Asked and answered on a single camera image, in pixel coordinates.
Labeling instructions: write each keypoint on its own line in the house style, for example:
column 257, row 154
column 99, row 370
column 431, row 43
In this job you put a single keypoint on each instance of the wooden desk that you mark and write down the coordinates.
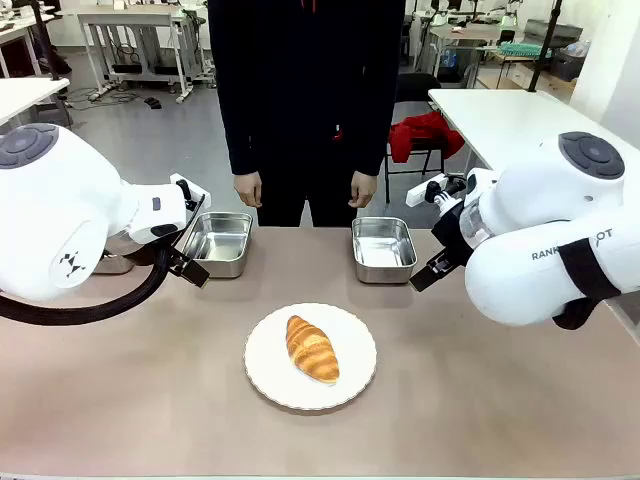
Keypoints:
column 520, row 70

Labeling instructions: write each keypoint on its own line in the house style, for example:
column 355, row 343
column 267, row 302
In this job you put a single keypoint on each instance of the person's left hand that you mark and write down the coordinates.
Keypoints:
column 363, row 189

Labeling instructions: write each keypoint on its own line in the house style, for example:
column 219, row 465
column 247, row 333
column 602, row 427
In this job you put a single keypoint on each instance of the person's left forearm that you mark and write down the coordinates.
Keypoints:
column 372, row 135

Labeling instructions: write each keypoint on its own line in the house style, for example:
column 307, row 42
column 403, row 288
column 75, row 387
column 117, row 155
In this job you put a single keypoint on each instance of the teal green crate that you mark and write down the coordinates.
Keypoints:
column 522, row 49

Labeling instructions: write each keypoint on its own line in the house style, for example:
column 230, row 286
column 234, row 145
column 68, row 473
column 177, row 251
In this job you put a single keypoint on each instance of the person in dark clothes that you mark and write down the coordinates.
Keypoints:
column 305, row 100

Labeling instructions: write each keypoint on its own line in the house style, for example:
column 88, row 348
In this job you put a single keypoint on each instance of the golden brown croissant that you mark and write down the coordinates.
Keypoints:
column 311, row 350

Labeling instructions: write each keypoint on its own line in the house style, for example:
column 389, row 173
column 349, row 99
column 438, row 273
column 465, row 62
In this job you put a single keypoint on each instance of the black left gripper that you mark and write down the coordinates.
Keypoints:
column 196, row 212

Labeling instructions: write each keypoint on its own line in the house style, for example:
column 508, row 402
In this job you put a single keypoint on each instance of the black stand pole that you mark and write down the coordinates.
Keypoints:
column 545, row 45
column 46, row 40

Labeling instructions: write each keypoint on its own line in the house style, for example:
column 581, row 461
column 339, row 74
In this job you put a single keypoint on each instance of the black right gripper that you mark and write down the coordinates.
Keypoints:
column 452, row 232

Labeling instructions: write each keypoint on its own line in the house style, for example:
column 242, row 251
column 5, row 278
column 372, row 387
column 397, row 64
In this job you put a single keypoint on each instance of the small white table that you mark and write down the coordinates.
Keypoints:
column 25, row 97

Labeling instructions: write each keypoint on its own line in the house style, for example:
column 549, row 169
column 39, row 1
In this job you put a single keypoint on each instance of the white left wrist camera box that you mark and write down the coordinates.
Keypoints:
column 195, row 186

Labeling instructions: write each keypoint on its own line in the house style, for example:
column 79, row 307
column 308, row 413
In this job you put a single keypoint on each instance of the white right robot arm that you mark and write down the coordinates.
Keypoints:
column 550, row 225

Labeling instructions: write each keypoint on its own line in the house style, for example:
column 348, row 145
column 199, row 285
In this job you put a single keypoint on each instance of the white scalloped round plate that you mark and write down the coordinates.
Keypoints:
column 270, row 360

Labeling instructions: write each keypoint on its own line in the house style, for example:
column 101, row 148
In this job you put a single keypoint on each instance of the large white table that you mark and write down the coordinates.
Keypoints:
column 500, row 120

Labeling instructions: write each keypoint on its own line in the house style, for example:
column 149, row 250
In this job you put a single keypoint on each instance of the black folding chair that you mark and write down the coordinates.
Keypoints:
column 415, row 87

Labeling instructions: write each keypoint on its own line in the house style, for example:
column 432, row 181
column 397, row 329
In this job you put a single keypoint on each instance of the red jacket zipper pull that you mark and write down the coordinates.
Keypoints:
column 338, row 134

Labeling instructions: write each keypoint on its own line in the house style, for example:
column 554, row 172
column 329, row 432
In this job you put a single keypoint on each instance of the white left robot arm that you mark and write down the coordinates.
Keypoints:
column 60, row 200

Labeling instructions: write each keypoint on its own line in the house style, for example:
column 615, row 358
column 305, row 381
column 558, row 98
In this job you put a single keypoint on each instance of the rectangular stainless steel container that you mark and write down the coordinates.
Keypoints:
column 220, row 245
column 382, row 250
column 114, row 264

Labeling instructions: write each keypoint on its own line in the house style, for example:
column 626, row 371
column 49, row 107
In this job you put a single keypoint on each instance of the grey storage bin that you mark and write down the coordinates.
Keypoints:
column 567, row 62

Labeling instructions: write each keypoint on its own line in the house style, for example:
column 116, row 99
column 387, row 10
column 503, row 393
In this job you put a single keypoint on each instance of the white workbench with frame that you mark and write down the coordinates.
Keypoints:
column 135, row 30

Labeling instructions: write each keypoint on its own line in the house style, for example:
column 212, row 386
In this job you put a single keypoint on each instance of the red cloth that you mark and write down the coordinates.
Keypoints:
column 425, row 135

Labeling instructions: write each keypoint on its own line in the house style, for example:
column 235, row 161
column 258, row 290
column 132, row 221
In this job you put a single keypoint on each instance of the person's right hand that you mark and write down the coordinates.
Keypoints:
column 249, row 189

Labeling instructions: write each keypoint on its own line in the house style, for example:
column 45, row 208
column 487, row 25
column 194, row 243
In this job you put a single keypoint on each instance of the person's right forearm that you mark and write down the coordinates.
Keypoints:
column 242, row 135

